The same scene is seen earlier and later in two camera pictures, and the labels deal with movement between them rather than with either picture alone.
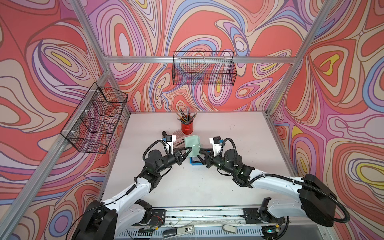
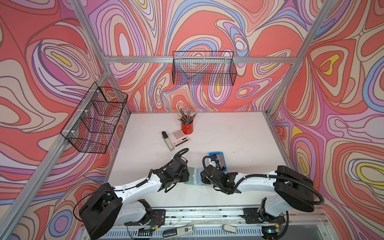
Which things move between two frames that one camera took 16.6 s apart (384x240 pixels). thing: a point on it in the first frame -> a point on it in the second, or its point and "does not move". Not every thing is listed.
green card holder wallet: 194,142 -> 191,171
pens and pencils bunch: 188,120 does not move
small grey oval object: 229,228 does not move
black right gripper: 207,157 -> 204,179
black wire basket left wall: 91,127 does not move
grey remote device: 176,231 does not move
